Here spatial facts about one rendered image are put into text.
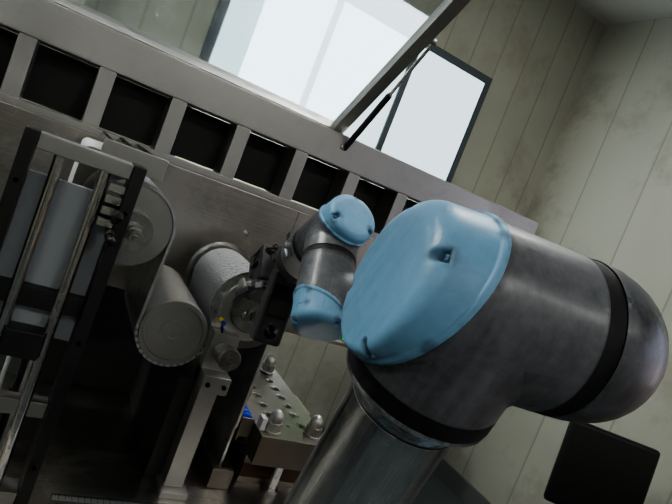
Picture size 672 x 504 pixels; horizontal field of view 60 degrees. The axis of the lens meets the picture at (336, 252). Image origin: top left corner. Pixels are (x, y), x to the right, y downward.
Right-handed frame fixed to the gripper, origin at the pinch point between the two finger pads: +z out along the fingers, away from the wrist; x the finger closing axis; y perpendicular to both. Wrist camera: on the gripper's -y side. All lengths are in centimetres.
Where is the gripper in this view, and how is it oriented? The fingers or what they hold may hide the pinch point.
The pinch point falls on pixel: (243, 317)
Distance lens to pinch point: 105.5
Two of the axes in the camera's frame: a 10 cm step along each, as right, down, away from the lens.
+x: -8.4, -2.9, -4.5
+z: -5.4, 4.2, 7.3
